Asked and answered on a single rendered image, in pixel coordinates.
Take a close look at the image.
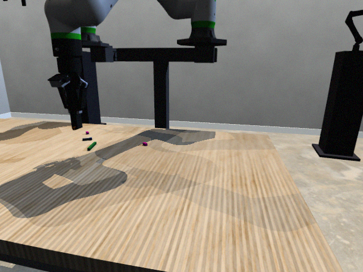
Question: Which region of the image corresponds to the green rod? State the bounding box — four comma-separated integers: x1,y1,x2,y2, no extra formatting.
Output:
87,142,96,151

